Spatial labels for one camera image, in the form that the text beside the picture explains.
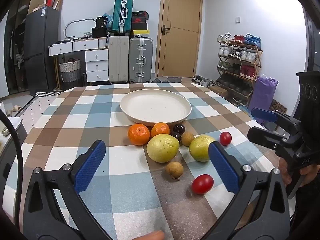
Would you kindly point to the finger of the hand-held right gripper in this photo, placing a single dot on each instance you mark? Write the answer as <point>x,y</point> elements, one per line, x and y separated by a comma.
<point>262,136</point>
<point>262,113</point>

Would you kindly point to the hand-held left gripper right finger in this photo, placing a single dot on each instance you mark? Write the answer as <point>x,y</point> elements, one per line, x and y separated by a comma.
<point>222,167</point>

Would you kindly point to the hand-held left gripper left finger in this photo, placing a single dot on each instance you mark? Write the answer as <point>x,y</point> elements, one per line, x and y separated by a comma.
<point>90,165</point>

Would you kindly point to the red cherry tomato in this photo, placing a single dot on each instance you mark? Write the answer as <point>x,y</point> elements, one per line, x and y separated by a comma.
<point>225,138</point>
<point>202,184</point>

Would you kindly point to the green-yellow citrus fruit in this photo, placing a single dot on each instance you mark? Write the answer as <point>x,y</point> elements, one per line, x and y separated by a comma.
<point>200,148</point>

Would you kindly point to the brown longan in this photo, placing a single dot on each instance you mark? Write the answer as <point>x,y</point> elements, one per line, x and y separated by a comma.
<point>187,139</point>
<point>175,170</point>

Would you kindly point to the mandarin orange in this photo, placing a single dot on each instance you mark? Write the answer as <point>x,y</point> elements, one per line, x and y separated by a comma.
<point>138,135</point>
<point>160,129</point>

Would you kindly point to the yellow guava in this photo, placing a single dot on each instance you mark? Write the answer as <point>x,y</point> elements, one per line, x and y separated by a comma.
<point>162,148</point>

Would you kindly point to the cream round plate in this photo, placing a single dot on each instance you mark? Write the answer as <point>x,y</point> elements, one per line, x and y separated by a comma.
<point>155,105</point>

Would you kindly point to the person's right forearm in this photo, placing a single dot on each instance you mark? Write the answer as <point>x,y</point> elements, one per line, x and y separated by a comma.
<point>308,200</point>

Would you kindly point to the person's right hand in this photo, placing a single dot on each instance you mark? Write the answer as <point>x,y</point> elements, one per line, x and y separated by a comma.
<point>283,172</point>

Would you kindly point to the person's left hand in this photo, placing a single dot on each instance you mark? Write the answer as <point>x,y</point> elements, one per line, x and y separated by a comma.
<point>152,236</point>

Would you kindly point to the purple bag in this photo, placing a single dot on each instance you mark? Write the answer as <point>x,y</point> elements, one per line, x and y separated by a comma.
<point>261,97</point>

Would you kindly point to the patterned doormat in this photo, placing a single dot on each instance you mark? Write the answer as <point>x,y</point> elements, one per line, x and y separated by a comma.
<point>278,107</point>

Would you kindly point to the wooden shoe rack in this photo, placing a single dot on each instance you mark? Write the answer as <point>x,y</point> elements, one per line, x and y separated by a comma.
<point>258,55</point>

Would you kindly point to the rows of shoes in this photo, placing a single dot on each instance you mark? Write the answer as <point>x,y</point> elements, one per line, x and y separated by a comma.
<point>246,55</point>

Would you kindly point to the grey sneakers pair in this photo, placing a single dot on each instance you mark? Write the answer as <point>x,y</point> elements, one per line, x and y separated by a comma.
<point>202,80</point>

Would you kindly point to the dotted rug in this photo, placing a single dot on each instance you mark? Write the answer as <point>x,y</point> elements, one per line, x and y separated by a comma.
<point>37,107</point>

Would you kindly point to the beige slippers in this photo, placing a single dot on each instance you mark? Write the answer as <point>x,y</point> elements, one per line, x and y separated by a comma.
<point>12,110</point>

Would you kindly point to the wicker basket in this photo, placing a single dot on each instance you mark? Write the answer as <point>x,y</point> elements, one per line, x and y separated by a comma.
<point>70,71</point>

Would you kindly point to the grey slippers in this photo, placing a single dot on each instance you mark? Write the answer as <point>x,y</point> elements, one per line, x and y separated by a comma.
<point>170,80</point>

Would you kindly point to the white drawer cabinet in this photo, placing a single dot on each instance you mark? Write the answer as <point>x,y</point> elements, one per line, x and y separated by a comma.
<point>97,66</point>

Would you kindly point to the beige suitcase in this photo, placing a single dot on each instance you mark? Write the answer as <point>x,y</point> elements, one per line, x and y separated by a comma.
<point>118,60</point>

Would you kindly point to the wooden door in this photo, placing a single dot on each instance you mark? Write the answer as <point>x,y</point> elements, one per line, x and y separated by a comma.
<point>180,42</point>

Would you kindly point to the silver suitcase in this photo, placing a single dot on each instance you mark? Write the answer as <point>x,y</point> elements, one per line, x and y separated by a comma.
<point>140,60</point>

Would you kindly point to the white desk with drawers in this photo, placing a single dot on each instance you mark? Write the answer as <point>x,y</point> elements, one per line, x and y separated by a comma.
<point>65,47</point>

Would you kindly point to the black refrigerator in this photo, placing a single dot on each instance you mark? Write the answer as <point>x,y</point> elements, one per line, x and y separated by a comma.
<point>41,55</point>

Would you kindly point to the small white basket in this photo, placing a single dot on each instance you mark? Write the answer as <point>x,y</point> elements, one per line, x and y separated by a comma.
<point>87,34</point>

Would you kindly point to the black case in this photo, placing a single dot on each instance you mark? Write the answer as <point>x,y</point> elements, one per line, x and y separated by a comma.
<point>100,32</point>

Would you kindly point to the yellow black box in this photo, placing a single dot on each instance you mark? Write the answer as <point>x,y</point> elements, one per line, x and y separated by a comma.
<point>141,33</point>

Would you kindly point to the black printed bag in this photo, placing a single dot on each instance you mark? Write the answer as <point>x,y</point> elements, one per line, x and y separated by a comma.
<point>102,22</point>

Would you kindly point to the black red shoe box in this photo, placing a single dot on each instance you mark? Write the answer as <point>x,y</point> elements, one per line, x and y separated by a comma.
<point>139,23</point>

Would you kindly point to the teal suitcase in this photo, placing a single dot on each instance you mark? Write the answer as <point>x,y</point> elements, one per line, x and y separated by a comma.
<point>122,15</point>

